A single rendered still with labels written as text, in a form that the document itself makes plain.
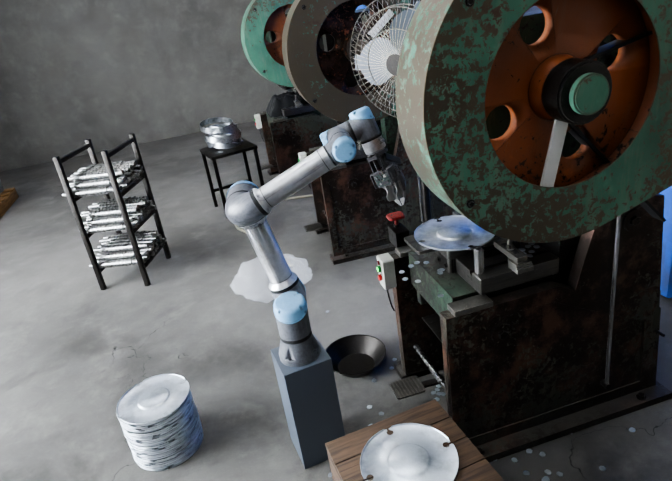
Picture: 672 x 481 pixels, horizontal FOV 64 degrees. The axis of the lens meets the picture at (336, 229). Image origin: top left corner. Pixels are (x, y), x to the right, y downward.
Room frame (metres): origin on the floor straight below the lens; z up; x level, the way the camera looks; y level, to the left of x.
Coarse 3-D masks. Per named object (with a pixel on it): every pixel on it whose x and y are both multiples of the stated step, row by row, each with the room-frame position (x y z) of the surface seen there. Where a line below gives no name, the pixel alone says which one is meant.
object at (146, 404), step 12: (156, 384) 1.88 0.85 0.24; (168, 384) 1.87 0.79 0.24; (180, 384) 1.85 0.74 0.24; (132, 396) 1.82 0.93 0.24; (144, 396) 1.80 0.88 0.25; (156, 396) 1.79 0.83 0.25; (168, 396) 1.78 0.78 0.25; (180, 396) 1.78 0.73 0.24; (120, 408) 1.76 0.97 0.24; (132, 408) 1.75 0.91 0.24; (144, 408) 1.73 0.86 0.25; (156, 408) 1.73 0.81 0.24; (168, 408) 1.72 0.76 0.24; (132, 420) 1.68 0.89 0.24; (144, 420) 1.67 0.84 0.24; (156, 420) 1.65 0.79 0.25
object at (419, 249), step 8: (408, 240) 1.77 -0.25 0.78; (424, 240) 1.75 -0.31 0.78; (416, 248) 1.70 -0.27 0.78; (424, 248) 1.69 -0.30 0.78; (440, 256) 1.78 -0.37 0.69; (448, 256) 1.72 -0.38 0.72; (456, 256) 1.72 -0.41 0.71; (440, 264) 1.78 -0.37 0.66; (448, 264) 1.72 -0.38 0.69; (448, 272) 1.72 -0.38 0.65
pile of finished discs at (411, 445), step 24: (384, 432) 1.31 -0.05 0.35; (408, 432) 1.29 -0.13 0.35; (432, 432) 1.28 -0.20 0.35; (384, 456) 1.21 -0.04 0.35; (408, 456) 1.19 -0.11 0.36; (432, 456) 1.19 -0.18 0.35; (456, 456) 1.17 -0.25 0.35; (384, 480) 1.13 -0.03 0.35; (408, 480) 1.12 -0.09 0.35; (432, 480) 1.10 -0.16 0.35
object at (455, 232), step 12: (444, 216) 1.92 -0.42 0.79; (456, 216) 1.91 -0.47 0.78; (420, 228) 1.85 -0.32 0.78; (432, 228) 1.84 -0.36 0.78; (444, 228) 1.81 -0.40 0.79; (456, 228) 1.79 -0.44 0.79; (468, 228) 1.78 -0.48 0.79; (480, 228) 1.78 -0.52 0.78; (432, 240) 1.74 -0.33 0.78; (444, 240) 1.72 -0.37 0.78; (456, 240) 1.71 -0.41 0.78; (468, 240) 1.70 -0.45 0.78; (480, 240) 1.68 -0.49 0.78
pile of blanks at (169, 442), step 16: (192, 400) 1.81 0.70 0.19; (176, 416) 1.70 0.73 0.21; (192, 416) 1.76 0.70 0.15; (128, 432) 1.67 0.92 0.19; (144, 432) 1.65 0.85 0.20; (160, 432) 1.65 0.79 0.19; (176, 432) 1.68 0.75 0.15; (192, 432) 1.73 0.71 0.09; (144, 448) 1.65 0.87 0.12; (160, 448) 1.66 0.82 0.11; (176, 448) 1.67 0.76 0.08; (192, 448) 1.71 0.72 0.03; (144, 464) 1.66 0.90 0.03; (160, 464) 1.65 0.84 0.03; (176, 464) 1.66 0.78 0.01
